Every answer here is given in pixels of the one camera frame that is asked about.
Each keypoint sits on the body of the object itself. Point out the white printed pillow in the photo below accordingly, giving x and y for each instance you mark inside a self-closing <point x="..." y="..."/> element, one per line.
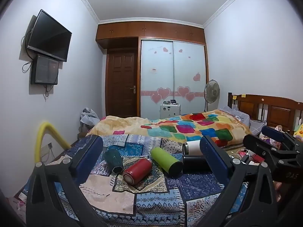
<point x="235" y="115"/>

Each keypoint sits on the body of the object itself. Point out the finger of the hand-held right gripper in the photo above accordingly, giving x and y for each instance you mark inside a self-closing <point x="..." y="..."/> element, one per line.
<point x="273" y="132"/>
<point x="259" y="146"/>

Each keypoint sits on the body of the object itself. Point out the wooden wardrobe with sliding doors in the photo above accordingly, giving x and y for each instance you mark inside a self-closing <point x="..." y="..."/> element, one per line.
<point x="172" y="52"/>

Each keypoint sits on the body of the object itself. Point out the white box appliance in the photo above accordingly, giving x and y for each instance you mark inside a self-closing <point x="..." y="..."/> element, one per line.
<point x="170" y="111"/>

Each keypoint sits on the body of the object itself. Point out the black thermos cup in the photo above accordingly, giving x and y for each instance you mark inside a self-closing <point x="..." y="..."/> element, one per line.
<point x="195" y="164"/>

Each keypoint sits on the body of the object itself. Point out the grey checked pillow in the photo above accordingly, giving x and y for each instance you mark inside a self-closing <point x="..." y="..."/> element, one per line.
<point x="256" y="124"/>

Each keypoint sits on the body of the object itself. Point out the dark green faceted cup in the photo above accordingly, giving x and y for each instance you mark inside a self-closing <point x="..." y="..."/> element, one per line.
<point x="113" y="160"/>

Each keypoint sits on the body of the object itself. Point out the small black wall monitor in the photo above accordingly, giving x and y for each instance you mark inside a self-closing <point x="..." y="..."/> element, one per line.
<point x="45" y="69"/>

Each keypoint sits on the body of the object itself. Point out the patchwork bed sheet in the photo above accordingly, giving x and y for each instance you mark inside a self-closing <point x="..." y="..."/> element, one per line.
<point x="153" y="198"/>

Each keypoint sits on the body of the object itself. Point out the white wall socket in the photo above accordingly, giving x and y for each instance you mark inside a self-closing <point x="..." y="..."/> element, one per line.
<point x="46" y="148"/>

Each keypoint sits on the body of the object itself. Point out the yellow plush toy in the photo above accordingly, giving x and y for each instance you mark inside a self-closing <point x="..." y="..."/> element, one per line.
<point x="298" y="130"/>

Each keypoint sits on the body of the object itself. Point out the grey clothes pile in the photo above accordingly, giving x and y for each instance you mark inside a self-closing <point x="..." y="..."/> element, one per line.
<point x="88" y="118"/>

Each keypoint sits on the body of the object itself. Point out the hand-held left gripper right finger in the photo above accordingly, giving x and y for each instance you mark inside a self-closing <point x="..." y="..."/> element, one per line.
<point x="211" y="157"/>

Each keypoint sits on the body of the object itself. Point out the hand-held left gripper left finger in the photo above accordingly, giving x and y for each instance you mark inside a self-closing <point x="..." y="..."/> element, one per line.
<point x="91" y="153"/>

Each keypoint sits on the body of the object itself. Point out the green thermos cup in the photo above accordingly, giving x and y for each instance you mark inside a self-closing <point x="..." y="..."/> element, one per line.
<point x="165" y="162"/>

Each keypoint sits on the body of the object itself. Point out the brown wooden door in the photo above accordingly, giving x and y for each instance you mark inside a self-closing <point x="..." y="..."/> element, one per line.
<point x="122" y="82"/>

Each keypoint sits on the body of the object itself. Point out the wall-mounted black television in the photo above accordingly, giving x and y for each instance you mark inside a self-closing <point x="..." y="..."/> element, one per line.
<point x="49" y="36"/>

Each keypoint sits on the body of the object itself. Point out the red thermos cup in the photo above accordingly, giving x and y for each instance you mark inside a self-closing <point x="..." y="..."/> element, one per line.
<point x="137" y="171"/>

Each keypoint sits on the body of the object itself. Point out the wooden bed headboard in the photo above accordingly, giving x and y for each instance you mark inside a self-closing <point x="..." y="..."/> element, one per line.
<point x="274" y="108"/>

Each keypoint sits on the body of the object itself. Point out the pink cloth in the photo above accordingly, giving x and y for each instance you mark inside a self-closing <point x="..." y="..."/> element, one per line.
<point x="272" y="142"/>

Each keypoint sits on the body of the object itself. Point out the red packet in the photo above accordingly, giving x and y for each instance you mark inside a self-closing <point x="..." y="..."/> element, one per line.
<point x="256" y="158"/>

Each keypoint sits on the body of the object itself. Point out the white thermos cup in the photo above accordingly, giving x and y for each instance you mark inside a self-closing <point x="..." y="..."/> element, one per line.
<point x="193" y="147"/>

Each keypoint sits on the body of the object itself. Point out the standing electric fan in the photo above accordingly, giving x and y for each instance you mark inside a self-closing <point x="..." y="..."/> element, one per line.
<point x="212" y="91"/>

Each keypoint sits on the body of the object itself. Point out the colourful checked blanket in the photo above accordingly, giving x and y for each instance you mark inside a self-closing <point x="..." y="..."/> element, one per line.
<point x="165" y="127"/>

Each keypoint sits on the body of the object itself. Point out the yellow foam tube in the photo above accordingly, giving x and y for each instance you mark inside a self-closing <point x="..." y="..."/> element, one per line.
<point x="41" y="137"/>

